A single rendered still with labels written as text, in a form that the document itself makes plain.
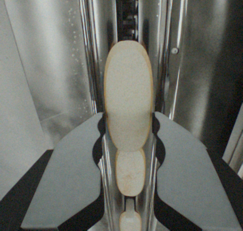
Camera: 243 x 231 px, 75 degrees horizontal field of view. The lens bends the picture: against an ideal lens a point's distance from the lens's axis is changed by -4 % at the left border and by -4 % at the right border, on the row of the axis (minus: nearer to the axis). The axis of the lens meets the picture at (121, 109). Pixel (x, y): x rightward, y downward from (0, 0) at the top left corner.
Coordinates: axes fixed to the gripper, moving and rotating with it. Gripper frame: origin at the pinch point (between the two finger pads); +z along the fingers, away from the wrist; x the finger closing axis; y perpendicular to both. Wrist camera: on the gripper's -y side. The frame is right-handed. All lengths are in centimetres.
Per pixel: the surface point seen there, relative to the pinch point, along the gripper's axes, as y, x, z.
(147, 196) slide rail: 16.3, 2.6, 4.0
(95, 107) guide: 0.9, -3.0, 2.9
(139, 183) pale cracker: 12.1, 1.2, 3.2
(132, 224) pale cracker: 22.7, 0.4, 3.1
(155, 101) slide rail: 1.0, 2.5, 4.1
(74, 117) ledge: 2.0, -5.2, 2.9
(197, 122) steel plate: 5.5, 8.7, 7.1
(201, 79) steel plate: -0.1, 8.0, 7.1
